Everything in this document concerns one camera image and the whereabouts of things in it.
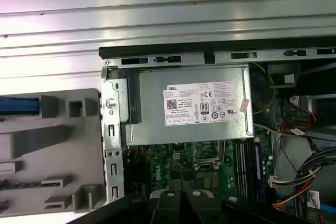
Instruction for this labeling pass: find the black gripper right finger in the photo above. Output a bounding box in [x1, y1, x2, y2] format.
[183, 190, 308, 224]

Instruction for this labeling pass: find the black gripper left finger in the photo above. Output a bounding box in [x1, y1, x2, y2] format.
[65, 189, 182, 224]

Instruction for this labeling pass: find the orange black power wire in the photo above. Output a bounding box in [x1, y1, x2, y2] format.
[271, 182, 312, 216]

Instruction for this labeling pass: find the perforated metal disk bay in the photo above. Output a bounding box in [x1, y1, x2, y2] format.
[304, 208, 336, 224]

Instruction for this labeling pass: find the CPU socket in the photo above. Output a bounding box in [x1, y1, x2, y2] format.
[196, 172, 221, 191]

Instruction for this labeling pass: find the metal socket cover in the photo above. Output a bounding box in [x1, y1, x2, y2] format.
[193, 141, 227, 170]

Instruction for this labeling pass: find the black case fan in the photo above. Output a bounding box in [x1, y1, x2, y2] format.
[125, 145, 150, 198]

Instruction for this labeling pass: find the green motherboard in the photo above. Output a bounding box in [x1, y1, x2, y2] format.
[125, 140, 279, 204]

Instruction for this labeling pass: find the black RAM slot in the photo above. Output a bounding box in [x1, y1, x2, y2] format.
[240, 140, 248, 198]
[234, 140, 241, 198]
[247, 140, 254, 198]

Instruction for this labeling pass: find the RAM stick blue label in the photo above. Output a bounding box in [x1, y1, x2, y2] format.
[253, 142, 265, 205]

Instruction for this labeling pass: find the black open PC case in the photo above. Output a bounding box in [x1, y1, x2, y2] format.
[98, 40, 336, 224]

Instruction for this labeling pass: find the grey power supply unit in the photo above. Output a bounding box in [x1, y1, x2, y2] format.
[125, 65, 255, 146]

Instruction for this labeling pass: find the dark RAM stick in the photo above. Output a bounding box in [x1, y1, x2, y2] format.
[0, 178, 43, 191]

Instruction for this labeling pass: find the metal drive cage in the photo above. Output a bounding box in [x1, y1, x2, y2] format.
[267, 61, 336, 135]

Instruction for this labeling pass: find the grey parts rack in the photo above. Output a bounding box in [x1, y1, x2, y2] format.
[0, 88, 107, 218]

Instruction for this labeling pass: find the blue data wire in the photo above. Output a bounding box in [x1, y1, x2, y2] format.
[278, 194, 336, 211]

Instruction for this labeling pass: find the black wire bundle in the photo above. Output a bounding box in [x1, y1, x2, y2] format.
[293, 146, 336, 209]

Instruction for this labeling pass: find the yellow wire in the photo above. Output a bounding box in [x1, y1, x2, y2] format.
[256, 62, 279, 116]

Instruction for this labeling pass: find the red flat data wire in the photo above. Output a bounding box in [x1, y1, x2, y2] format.
[288, 97, 318, 124]

